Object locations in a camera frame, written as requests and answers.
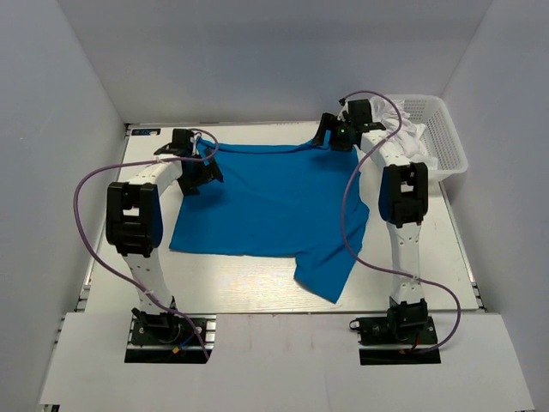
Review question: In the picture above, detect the white plastic basket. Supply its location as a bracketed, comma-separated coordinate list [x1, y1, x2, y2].
[389, 94, 468, 182]

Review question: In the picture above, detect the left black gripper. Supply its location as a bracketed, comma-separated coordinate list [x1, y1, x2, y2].
[178, 148, 223, 196]

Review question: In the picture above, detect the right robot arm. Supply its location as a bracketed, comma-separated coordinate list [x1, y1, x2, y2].
[311, 110, 429, 349]

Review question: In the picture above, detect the blue t shirt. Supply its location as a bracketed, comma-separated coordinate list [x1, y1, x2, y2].
[169, 142, 370, 303]

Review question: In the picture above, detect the purple cable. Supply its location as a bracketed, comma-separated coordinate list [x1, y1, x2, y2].
[338, 89, 462, 355]
[73, 130, 220, 361]

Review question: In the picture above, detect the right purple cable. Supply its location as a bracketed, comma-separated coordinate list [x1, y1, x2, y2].
[338, 89, 462, 355]

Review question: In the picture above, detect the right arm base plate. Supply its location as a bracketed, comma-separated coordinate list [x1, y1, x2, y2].
[349, 316, 442, 367]

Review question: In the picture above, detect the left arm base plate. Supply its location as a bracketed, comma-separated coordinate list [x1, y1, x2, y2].
[124, 308, 214, 365]

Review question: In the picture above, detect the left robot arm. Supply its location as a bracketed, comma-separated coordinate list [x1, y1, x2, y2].
[106, 145, 223, 344]

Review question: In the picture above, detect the white crumpled t shirt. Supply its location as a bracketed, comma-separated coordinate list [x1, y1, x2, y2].
[336, 94, 439, 173]

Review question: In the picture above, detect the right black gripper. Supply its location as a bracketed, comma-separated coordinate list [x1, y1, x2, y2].
[312, 112, 355, 152]

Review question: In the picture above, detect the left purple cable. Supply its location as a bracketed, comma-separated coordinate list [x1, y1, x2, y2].
[73, 130, 220, 361]

